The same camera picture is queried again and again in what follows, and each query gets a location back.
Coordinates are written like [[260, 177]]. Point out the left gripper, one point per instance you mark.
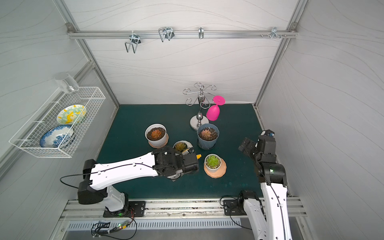
[[189, 162]]

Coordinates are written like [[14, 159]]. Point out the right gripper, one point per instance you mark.
[[249, 146]]

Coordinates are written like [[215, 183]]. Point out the yellow watering can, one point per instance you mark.
[[191, 151]]

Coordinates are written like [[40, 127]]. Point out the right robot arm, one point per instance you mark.
[[269, 220]]

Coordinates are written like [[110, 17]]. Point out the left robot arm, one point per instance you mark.
[[99, 179]]

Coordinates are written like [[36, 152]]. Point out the small white pot succulent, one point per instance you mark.
[[182, 147]]

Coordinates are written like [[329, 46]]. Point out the white pot red succulent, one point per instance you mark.
[[155, 132]]

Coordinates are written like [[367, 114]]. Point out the white pot green succulent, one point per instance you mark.
[[213, 162]]

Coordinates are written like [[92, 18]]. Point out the blue-grey pot pink succulent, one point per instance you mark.
[[208, 135]]

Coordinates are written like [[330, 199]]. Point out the terracotta saucer back left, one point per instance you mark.
[[159, 143]]

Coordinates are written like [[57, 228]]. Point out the green table mat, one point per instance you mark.
[[126, 140]]

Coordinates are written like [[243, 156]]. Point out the pink wine glass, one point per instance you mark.
[[214, 111]]

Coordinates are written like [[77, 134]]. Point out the silver glass hanger stand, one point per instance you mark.
[[199, 119]]

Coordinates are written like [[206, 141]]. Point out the yellow green patterned plate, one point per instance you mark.
[[72, 115]]

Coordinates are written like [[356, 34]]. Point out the blue white patterned plate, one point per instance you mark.
[[60, 136]]

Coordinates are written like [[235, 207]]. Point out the metal hook right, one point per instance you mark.
[[274, 34]]

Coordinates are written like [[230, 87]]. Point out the clear glass cup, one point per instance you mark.
[[67, 83]]

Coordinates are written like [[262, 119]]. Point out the metal double hook left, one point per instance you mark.
[[133, 42]]

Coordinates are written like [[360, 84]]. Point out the metal double hook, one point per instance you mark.
[[166, 33], [133, 42]]

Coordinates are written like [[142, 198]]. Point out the metal double hook middle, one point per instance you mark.
[[166, 33]]

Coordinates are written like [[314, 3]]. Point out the small metal hook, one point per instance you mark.
[[201, 33]]

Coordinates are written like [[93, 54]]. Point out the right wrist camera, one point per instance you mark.
[[269, 133]]

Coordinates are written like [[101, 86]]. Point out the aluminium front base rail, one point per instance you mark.
[[154, 209]]

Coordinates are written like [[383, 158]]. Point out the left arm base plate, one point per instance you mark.
[[131, 209]]

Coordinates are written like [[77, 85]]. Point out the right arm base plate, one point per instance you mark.
[[231, 208]]

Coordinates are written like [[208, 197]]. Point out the white wire basket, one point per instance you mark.
[[27, 138]]

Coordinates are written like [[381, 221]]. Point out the aluminium wall rail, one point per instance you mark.
[[154, 35]]

